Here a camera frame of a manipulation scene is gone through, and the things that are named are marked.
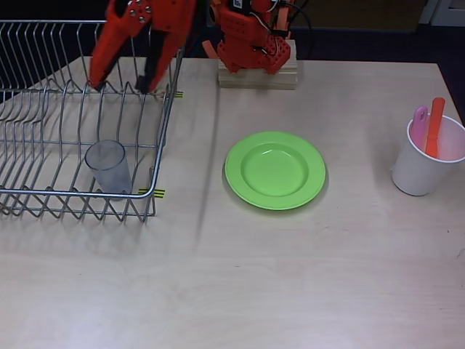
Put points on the yellow black tape marker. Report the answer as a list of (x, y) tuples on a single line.
[(160, 192), (179, 95)]

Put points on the grey translucent plastic cup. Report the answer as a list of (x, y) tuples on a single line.
[(110, 174)]

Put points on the orange plastic knife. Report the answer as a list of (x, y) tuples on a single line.
[(434, 123)]

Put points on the white paper cup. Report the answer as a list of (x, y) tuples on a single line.
[(414, 174)]

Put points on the orange clamp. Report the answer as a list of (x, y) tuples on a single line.
[(209, 49)]

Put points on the brown partition board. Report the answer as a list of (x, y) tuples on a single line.
[(363, 14)]

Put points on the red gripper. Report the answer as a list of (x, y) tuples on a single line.
[(157, 26)]

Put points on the green plastic plate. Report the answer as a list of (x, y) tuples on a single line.
[(275, 171)]

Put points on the wooden block base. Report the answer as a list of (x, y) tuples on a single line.
[(254, 81)]

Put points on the pink plastic fork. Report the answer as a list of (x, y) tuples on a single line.
[(420, 123)]

